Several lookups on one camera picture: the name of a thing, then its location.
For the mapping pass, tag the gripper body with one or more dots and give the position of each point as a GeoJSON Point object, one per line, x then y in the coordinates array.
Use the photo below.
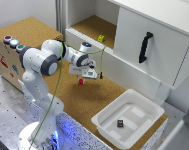
{"type": "Point", "coordinates": [83, 70]}

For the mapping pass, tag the pink block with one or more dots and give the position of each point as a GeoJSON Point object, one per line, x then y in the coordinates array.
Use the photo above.
{"type": "Point", "coordinates": [81, 81]}

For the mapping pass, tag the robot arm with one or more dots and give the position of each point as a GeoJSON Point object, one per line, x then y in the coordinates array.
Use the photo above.
{"type": "Point", "coordinates": [35, 63]}

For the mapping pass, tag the yellow block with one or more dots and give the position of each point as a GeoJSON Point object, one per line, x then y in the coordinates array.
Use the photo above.
{"type": "Point", "coordinates": [101, 38]}

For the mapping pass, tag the purple block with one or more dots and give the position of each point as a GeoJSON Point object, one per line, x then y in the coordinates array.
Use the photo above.
{"type": "Point", "coordinates": [120, 123]}

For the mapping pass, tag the wooden drawer box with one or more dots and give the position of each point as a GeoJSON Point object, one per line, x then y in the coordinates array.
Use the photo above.
{"type": "Point", "coordinates": [24, 36]}

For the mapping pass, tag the white plastic box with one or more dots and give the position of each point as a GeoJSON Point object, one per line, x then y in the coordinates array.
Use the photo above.
{"type": "Point", "coordinates": [127, 118]}

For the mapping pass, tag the green button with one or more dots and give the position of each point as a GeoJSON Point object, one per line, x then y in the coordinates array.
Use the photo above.
{"type": "Point", "coordinates": [20, 47]}

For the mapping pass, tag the blue button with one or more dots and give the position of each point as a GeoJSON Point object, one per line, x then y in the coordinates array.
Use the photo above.
{"type": "Point", "coordinates": [14, 42]}

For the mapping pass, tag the white sliding door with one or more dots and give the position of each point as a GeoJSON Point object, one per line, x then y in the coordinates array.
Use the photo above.
{"type": "Point", "coordinates": [154, 43]}

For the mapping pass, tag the red button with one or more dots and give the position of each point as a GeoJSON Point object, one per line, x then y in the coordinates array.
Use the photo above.
{"type": "Point", "coordinates": [7, 39]}

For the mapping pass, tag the white cabinet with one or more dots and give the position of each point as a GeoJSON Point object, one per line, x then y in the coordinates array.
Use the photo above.
{"type": "Point", "coordinates": [150, 20]}

